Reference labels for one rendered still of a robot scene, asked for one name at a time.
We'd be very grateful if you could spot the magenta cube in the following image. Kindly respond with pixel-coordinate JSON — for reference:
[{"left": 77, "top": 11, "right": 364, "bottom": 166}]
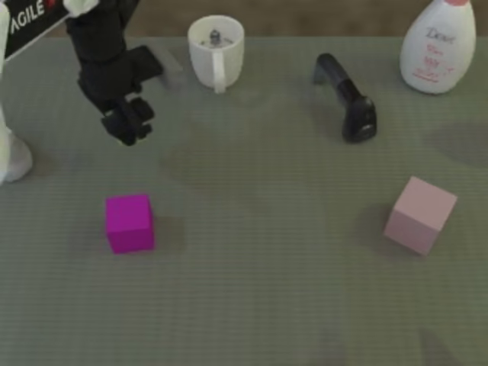
[{"left": 104, "top": 193, "right": 157, "bottom": 255}]

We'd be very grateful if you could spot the light pink cube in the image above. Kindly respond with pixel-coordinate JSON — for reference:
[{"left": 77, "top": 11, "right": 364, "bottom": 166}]
[{"left": 383, "top": 175, "right": 458, "bottom": 257}]

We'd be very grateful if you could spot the white ceramic mug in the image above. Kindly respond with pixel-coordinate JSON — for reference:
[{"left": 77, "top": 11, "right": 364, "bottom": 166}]
[{"left": 187, "top": 14, "right": 246, "bottom": 95}]

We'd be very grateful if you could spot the small silver metal object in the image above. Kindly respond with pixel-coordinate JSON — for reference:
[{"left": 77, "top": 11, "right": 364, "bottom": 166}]
[{"left": 207, "top": 29, "right": 225, "bottom": 50}]

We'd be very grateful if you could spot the grey-green table mat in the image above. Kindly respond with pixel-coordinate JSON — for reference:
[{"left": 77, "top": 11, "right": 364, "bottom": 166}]
[{"left": 0, "top": 36, "right": 488, "bottom": 366}]

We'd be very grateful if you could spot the black barcode scanner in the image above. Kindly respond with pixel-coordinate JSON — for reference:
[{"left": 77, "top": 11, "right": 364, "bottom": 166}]
[{"left": 313, "top": 53, "right": 378, "bottom": 145}]

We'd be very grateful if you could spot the white Dove lotion bottle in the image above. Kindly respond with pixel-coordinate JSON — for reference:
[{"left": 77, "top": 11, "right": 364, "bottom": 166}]
[{"left": 399, "top": 0, "right": 477, "bottom": 95}]

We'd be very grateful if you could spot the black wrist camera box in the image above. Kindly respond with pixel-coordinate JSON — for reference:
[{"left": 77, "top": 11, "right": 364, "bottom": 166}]
[{"left": 127, "top": 45, "right": 165, "bottom": 92}]

